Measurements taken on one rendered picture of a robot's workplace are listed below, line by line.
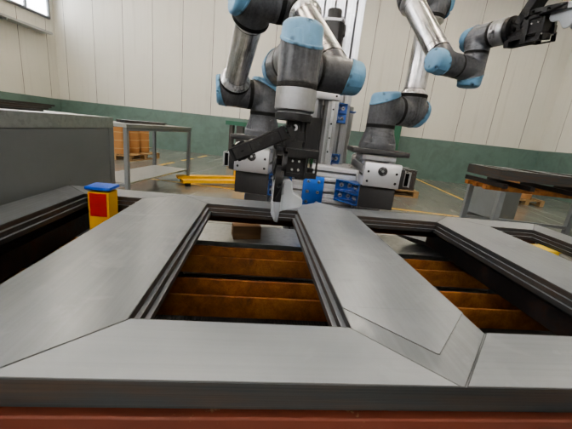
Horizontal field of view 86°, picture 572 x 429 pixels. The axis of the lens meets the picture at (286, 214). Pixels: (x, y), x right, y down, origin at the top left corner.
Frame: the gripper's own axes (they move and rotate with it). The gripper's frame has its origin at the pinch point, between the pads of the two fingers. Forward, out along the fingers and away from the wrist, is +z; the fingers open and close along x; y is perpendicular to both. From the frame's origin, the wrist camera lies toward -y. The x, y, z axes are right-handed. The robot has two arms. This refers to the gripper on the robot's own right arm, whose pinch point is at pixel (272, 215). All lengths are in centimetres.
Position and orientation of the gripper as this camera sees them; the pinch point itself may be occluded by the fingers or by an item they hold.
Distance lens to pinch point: 62.8
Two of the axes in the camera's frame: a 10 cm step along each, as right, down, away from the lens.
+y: 9.9, 0.8, 1.1
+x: -0.8, -2.7, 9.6
